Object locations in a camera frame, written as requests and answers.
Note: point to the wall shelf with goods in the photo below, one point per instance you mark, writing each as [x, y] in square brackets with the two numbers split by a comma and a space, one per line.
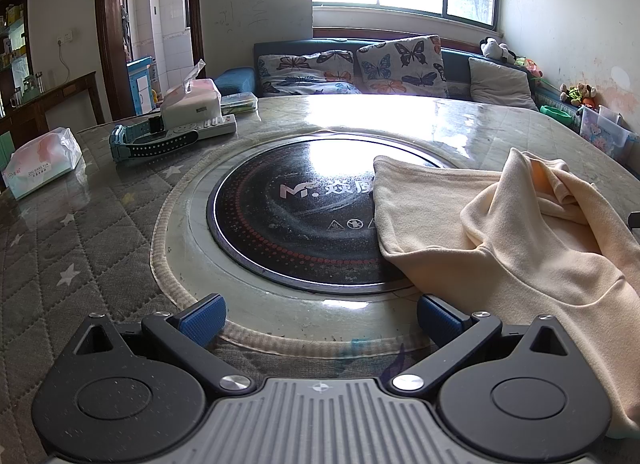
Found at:
[15, 44]

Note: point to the green yellow plush toy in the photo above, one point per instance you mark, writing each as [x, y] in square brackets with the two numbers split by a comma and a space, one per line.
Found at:
[570, 94]

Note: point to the orange green toy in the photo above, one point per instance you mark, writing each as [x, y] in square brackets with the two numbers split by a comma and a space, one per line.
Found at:
[527, 66]

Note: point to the white power strip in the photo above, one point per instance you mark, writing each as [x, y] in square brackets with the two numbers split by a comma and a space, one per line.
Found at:
[220, 125]

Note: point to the plush toys on sofa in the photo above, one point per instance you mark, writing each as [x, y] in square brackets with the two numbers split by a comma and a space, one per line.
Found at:
[586, 91]

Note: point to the white wall socket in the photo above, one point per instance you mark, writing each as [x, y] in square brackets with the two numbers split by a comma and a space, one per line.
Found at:
[64, 37]

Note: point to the panda plush toy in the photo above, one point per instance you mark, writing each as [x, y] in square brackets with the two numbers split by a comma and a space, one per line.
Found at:
[492, 48]

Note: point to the blue corner sofa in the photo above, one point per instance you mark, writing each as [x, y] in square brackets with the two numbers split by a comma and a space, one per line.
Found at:
[455, 64]

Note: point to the square butterfly print pillow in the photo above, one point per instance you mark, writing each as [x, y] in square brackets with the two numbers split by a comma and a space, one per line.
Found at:
[400, 66]

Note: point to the dark wooden side table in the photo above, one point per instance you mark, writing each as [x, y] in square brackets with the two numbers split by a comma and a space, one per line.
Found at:
[65, 94]

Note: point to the flat butterfly print pillow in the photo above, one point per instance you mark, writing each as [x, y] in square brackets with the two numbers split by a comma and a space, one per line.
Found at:
[300, 74]

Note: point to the round black induction cooktop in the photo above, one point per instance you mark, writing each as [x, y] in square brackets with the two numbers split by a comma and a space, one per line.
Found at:
[280, 224]

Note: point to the white pink soft tissue pack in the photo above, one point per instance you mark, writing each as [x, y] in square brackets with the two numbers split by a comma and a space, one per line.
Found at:
[40, 164]

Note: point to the clear glass jars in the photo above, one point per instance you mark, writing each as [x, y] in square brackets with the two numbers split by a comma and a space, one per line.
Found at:
[35, 83]

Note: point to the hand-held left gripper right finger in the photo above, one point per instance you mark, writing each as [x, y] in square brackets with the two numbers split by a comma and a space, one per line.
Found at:
[439, 319]

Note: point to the white tissue box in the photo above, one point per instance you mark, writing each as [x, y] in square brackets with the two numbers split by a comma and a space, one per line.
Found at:
[192, 106]

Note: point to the blue toy cabinet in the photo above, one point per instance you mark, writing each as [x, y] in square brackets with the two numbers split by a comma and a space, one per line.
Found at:
[140, 89]

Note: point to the grey pillow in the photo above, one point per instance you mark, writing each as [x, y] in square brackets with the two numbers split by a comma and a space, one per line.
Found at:
[500, 84]

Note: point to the green bowl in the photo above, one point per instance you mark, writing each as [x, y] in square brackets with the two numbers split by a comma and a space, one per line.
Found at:
[557, 113]

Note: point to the clear plastic storage box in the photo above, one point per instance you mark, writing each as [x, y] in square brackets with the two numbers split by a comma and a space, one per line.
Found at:
[602, 134]

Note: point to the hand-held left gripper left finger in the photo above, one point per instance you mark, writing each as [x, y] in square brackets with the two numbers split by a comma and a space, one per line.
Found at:
[202, 319]

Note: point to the dark wooden door frame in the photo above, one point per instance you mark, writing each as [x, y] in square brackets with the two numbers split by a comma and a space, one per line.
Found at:
[107, 19]

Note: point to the cream garment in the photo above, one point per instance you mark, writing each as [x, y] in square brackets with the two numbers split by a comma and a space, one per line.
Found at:
[525, 284]

